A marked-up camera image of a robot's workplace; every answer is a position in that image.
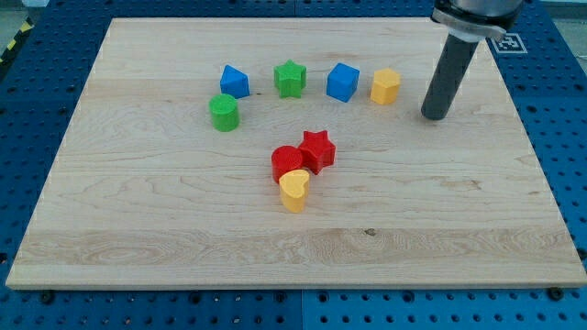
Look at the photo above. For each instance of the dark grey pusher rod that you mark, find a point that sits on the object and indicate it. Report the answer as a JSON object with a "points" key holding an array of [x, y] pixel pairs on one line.
{"points": [[452, 65]]}

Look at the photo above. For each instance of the yellow hexagon block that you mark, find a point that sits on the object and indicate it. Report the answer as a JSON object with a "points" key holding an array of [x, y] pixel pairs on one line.
{"points": [[385, 86]]}

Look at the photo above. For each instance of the green star block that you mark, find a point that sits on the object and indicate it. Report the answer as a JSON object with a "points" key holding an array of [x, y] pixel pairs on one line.
{"points": [[290, 79]]}

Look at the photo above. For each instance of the red star block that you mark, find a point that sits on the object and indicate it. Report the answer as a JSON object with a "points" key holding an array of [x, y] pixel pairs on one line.
{"points": [[317, 150]]}

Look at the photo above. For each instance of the white fiducial marker tag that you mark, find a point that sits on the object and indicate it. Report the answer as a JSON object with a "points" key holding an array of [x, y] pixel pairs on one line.
{"points": [[510, 43]]}

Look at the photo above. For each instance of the blue cube block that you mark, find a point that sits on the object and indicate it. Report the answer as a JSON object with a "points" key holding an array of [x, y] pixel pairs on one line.
{"points": [[342, 82]]}

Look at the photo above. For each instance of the red cylinder block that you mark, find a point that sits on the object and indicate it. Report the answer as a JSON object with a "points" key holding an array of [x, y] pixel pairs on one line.
{"points": [[284, 159]]}

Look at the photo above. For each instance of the wooden board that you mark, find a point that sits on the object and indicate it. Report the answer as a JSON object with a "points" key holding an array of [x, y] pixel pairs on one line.
{"points": [[145, 194]]}

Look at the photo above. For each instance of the yellow heart block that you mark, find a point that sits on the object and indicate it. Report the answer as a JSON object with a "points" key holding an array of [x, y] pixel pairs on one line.
{"points": [[294, 188]]}

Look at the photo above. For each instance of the blue triangle block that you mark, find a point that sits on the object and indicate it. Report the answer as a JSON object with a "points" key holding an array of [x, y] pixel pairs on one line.
{"points": [[234, 82]]}

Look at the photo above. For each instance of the green cylinder block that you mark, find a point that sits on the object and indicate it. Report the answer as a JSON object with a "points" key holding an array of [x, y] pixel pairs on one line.
{"points": [[223, 108]]}

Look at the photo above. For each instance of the yellow black hazard tape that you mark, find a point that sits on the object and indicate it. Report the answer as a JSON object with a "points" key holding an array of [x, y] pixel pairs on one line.
{"points": [[16, 43]]}

